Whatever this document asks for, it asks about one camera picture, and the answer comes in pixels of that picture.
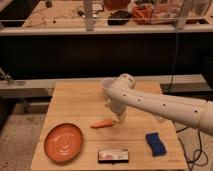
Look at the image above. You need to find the blue sponge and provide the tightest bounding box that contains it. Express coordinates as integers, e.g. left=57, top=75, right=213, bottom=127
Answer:
left=146, top=132, right=166, bottom=157

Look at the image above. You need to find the white ceramic cup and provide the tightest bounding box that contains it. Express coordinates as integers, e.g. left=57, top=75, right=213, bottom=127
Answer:
left=101, top=78, right=114, bottom=99

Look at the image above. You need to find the orange basket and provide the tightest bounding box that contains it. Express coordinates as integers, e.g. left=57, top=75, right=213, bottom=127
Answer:
left=132, top=5, right=152, bottom=25

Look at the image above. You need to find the black bag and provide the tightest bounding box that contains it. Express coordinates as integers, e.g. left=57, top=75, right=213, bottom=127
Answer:
left=107, top=10, right=131, bottom=26

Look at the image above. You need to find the orange pepper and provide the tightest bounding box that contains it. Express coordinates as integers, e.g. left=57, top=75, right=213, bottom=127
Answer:
left=90, top=119, right=114, bottom=129

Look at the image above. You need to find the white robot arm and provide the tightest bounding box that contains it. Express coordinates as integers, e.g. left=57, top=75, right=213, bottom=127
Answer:
left=102, top=74, right=213, bottom=136

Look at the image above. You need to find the orange plate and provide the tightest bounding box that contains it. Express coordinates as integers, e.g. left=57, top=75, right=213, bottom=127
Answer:
left=44, top=123, right=83, bottom=163

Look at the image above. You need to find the metal frame post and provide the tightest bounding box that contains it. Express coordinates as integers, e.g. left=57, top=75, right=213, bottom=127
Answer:
left=83, top=0, right=94, bottom=31

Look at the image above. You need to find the black and white box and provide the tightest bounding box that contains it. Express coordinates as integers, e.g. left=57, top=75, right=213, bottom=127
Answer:
left=98, top=149, right=129, bottom=164

